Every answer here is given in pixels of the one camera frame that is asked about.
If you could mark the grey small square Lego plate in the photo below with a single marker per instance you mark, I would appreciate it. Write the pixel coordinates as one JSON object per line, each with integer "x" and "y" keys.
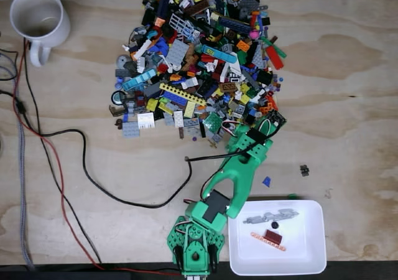
{"x": 220, "y": 137}

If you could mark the gold Lego weapon piece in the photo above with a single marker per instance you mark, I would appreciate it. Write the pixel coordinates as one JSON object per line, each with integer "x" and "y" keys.
{"x": 213, "y": 143}

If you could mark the green square Lego plate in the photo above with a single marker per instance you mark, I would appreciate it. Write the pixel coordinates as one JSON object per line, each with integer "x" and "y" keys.
{"x": 213, "y": 122}

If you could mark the blue wedge Lego plate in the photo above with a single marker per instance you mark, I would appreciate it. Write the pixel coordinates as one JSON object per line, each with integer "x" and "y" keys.
{"x": 266, "y": 182}

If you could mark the sand grey flat Lego piece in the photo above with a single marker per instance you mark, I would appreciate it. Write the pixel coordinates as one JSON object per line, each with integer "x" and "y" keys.
{"x": 192, "y": 132}

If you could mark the grey Lego brick orange mark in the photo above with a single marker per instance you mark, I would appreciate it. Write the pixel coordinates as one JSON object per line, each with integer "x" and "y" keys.
{"x": 191, "y": 123}

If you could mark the black lattice Lego piece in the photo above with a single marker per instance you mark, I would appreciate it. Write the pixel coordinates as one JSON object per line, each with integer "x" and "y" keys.
{"x": 304, "y": 170}

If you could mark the black chrome narrow Lego piece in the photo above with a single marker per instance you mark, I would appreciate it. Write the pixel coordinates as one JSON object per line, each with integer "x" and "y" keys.
{"x": 181, "y": 133}

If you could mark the pale yellow Lego plate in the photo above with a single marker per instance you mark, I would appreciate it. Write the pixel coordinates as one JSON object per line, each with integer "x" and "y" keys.
{"x": 189, "y": 109}

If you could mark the small green Lego piece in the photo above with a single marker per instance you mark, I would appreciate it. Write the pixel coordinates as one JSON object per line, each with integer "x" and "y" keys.
{"x": 292, "y": 195}

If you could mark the white narrow Lego plate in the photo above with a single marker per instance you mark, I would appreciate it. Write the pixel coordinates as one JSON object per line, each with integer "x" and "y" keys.
{"x": 178, "y": 119}

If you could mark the grey long Lego piece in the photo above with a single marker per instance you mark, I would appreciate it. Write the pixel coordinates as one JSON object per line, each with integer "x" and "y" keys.
{"x": 270, "y": 216}

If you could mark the grey studded Lego plate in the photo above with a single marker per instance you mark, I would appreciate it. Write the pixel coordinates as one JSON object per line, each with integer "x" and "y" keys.
{"x": 168, "y": 119}

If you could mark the black round Lego piece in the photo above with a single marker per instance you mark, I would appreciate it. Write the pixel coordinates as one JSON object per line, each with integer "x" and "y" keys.
{"x": 274, "y": 225}

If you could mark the red large Lego plate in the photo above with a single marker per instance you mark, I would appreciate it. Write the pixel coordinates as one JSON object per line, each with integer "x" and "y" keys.
{"x": 275, "y": 57}

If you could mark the lime green Lego tile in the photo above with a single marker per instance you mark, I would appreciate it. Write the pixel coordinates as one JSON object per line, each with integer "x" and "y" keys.
{"x": 163, "y": 100}

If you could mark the cyan long Lego piece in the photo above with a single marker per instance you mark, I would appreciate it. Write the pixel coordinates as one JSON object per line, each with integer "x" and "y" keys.
{"x": 219, "y": 53}

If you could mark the dark red Lego plate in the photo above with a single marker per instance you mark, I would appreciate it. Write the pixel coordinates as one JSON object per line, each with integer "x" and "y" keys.
{"x": 273, "y": 237}

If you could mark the yellow rounded Lego brick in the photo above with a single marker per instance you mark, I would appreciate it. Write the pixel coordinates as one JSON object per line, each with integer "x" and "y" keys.
{"x": 151, "y": 104}

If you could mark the white Lego plate with clips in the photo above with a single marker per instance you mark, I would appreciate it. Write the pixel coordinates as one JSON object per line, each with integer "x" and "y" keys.
{"x": 145, "y": 121}

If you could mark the pink Lego ball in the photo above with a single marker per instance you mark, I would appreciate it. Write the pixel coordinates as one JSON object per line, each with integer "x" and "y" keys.
{"x": 255, "y": 35}

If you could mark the grey Lego wedge plate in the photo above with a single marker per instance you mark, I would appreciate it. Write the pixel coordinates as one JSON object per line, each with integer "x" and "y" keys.
{"x": 176, "y": 52}

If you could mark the grey large Lego plate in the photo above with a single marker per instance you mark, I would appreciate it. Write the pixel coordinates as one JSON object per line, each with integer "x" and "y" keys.
{"x": 130, "y": 130}

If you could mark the navy long Lego plate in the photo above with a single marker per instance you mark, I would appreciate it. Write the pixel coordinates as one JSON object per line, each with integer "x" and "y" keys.
{"x": 234, "y": 25}

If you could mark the light blue long Lego piece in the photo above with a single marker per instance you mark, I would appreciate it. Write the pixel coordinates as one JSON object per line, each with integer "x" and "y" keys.
{"x": 139, "y": 79}

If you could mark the white plastic bin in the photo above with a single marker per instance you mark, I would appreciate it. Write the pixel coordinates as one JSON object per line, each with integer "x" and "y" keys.
{"x": 311, "y": 261}

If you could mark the white Lego lattice window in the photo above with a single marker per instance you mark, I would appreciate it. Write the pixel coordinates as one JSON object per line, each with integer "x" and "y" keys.
{"x": 181, "y": 25}

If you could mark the black Lego wheel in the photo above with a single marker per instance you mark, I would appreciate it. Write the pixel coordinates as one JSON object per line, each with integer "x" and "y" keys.
{"x": 118, "y": 97}

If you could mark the dark grey Lego plate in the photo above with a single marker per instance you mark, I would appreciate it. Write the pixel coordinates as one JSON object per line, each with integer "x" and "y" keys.
{"x": 248, "y": 1}

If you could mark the dark brown long Lego plate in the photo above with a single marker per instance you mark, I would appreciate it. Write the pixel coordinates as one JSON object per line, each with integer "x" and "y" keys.
{"x": 196, "y": 8}

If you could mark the grey round Lego dish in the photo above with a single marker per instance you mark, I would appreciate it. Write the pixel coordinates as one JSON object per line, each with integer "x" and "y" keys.
{"x": 122, "y": 60}

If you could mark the dark blue long Lego brick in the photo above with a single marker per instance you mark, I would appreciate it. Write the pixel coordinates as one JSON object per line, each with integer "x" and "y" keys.
{"x": 163, "y": 1}

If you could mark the yellow long Technic beam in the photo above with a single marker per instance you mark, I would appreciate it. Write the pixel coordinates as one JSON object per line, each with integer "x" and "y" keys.
{"x": 183, "y": 94}

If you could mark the orange Technic beam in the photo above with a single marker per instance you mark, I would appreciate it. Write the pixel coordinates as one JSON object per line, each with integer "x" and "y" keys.
{"x": 258, "y": 237}

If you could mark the white ceramic mug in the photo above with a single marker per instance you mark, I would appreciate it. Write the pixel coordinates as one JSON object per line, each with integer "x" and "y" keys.
{"x": 40, "y": 12}

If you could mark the black camera circuit board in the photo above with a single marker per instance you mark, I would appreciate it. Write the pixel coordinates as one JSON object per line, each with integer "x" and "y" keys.
{"x": 276, "y": 117}

